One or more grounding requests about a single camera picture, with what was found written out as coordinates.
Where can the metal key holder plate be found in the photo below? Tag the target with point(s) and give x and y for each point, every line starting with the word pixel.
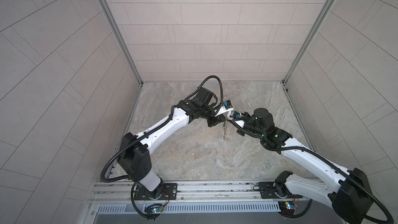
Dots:
pixel 225 127

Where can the perforated vent strip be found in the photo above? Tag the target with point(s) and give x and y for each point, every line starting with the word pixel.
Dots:
pixel 200 207

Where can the aluminium mounting rail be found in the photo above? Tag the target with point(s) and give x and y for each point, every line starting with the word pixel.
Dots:
pixel 192 191

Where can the circuit board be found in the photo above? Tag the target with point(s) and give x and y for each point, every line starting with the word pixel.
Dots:
pixel 154 209
pixel 287 208

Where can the left circuit board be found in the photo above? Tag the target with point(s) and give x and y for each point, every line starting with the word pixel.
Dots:
pixel 154 209

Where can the right circuit board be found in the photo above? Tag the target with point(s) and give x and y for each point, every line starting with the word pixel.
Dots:
pixel 287 208

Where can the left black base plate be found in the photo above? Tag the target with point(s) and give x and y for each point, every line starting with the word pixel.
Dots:
pixel 165 191

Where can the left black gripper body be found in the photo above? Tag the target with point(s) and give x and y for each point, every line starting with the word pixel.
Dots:
pixel 212 121

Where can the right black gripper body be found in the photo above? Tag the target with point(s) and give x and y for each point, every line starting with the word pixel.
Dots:
pixel 240 131

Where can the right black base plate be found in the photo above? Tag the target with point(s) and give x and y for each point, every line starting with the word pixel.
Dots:
pixel 268 190

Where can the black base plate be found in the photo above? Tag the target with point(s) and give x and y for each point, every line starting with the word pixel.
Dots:
pixel 165 191
pixel 268 190

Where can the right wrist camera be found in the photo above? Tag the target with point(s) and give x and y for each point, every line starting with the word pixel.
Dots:
pixel 236 118

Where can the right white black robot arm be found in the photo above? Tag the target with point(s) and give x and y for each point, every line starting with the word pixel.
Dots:
pixel 346 191

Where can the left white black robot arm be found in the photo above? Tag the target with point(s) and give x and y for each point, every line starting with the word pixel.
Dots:
pixel 136 159

